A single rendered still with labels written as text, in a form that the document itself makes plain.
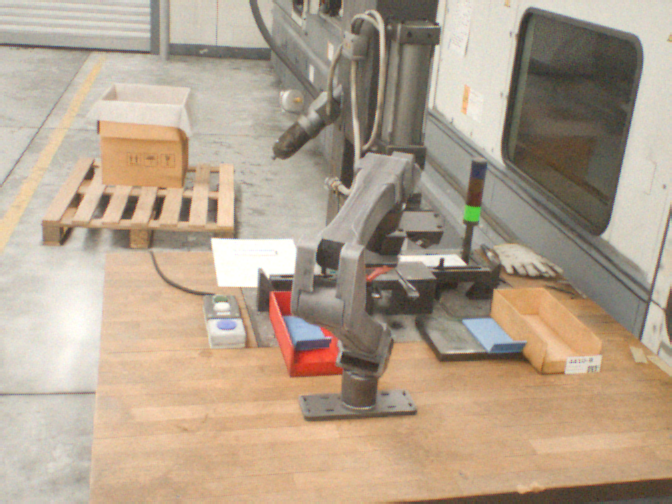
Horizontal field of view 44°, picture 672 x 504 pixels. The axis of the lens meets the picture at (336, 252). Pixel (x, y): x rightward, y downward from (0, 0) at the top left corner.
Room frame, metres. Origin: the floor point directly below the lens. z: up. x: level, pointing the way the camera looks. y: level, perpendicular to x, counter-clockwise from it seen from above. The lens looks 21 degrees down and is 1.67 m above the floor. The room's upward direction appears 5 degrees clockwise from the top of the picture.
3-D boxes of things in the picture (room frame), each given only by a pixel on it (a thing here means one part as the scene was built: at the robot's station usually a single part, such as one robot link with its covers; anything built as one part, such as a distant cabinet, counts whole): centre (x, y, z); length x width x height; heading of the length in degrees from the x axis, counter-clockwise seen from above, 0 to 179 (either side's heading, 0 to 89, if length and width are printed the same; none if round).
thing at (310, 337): (1.49, 0.05, 0.92); 0.15 x 0.07 x 0.03; 19
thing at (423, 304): (1.67, -0.11, 0.94); 0.20 x 0.10 x 0.07; 105
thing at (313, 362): (1.46, 0.04, 0.93); 0.25 x 0.12 x 0.06; 15
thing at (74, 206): (4.67, 1.13, 0.07); 1.20 x 1.00 x 0.14; 8
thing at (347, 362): (1.25, -0.06, 1.00); 0.09 x 0.06 x 0.06; 70
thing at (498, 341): (1.52, -0.33, 0.93); 0.15 x 0.07 x 0.03; 16
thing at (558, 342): (1.55, -0.44, 0.93); 0.25 x 0.13 x 0.08; 15
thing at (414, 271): (1.67, -0.11, 0.98); 0.20 x 0.10 x 0.01; 105
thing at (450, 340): (1.53, -0.28, 0.91); 0.17 x 0.16 x 0.02; 105
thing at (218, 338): (1.45, 0.20, 0.90); 0.07 x 0.07 x 0.06; 15
